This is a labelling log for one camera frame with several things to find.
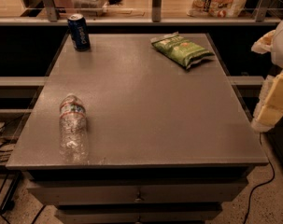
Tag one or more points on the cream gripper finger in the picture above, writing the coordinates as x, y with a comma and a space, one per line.
269, 110

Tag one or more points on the clear plastic water bottle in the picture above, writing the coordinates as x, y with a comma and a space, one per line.
73, 130

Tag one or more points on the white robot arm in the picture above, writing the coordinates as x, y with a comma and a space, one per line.
272, 42

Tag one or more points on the blue pepsi can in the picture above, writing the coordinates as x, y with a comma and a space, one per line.
78, 31

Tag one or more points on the green chip bag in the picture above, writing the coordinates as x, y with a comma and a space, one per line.
180, 49

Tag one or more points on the grey drawer cabinet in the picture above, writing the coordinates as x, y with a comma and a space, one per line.
179, 137

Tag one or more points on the colourful snack bag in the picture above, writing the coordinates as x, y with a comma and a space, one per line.
216, 8

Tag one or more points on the metal drawer knob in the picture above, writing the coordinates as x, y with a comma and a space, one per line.
138, 198

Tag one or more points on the clear plastic container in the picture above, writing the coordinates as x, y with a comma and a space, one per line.
92, 8

